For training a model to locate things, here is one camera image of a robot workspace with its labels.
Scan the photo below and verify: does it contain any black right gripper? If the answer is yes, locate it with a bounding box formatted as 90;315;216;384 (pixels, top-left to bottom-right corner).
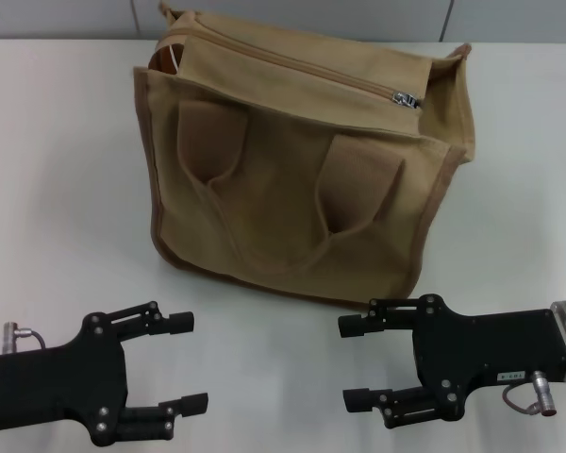
338;293;566;430

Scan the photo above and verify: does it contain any gripper cable with plug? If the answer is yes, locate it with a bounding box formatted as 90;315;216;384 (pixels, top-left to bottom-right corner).
502;371;558;417
2;321;46;355

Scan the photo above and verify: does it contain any silver zipper pull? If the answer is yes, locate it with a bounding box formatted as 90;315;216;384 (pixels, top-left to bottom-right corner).
391;89;424;109

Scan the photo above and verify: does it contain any left gripper cable with plug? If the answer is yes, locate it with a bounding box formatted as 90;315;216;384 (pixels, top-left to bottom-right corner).
2;321;46;355

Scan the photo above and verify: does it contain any right gripper cable with plug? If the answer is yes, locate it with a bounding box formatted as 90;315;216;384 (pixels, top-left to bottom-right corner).
502;371;558;417

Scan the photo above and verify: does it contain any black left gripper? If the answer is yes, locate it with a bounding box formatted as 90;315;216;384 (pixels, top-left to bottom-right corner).
0;300;210;447

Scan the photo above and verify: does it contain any khaki canvas food bag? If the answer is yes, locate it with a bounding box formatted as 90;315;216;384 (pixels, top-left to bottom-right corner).
132;0;477;308

